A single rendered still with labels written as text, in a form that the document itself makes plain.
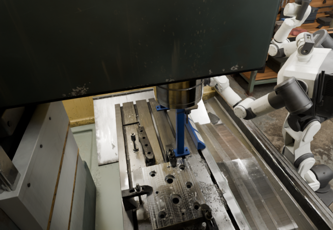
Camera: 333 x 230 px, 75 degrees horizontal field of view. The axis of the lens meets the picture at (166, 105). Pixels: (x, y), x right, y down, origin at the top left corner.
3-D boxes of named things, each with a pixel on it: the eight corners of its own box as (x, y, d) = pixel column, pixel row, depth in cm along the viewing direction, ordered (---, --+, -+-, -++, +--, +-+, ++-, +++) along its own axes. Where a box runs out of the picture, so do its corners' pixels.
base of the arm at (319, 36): (322, 49, 127) (344, 44, 116) (314, 67, 124) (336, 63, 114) (307, 32, 122) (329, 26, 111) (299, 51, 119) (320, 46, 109)
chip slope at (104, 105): (194, 104, 205) (196, 81, 190) (229, 161, 150) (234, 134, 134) (99, 121, 190) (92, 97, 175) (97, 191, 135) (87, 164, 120)
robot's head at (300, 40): (310, 47, 107) (312, 30, 102) (312, 58, 101) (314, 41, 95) (295, 49, 110) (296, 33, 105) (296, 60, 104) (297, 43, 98)
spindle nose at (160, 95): (154, 84, 77) (151, 51, 70) (199, 82, 77) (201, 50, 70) (152, 111, 64) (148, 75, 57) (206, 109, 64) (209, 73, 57)
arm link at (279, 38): (289, 19, 133) (274, 42, 149) (277, 24, 130) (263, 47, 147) (302, 29, 128) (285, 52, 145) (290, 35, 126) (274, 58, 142)
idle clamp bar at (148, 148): (144, 133, 134) (143, 126, 131) (156, 165, 115) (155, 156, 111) (137, 135, 133) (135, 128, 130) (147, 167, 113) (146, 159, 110)
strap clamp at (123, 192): (153, 197, 100) (150, 177, 91) (154, 203, 97) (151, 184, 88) (124, 204, 98) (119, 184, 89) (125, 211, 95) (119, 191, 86)
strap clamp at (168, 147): (171, 157, 119) (171, 138, 110) (178, 177, 108) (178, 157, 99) (165, 158, 118) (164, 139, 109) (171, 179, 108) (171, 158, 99)
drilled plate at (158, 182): (187, 164, 109) (187, 157, 107) (209, 220, 86) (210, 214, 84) (142, 174, 106) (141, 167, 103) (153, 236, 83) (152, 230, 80)
